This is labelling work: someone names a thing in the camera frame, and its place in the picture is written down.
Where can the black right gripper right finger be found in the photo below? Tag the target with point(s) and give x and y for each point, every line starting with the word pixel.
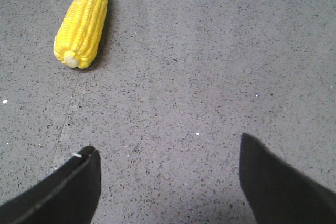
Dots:
pixel 278 193

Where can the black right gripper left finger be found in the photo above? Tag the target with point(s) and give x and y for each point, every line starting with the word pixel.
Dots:
pixel 69 195

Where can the yellow corn cob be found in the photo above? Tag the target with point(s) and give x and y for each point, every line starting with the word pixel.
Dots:
pixel 77 41

